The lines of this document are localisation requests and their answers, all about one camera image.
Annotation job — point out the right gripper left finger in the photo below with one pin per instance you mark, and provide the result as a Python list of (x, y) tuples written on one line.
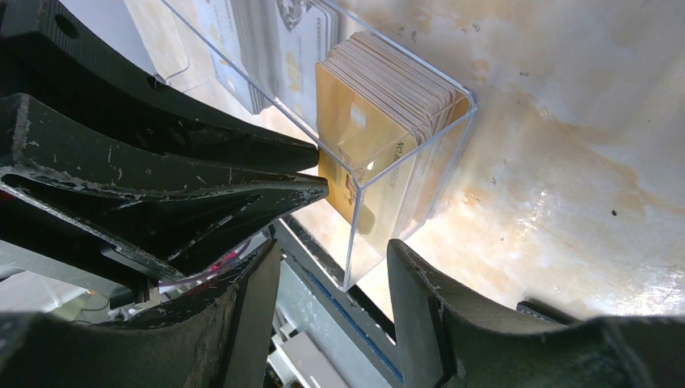
[(214, 335)]

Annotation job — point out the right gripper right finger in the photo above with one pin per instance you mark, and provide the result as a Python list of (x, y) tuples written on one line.
[(448, 335)]

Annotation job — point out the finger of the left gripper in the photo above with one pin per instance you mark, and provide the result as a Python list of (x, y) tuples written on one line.
[(47, 53), (82, 197)]

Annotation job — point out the gold credit card stack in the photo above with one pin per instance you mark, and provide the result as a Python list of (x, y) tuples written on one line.
[(375, 107)]

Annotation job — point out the clear plastic card box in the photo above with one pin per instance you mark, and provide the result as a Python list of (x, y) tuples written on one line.
[(181, 56)]

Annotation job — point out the silver credit card stack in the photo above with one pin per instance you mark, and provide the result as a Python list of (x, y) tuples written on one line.
[(266, 51)]

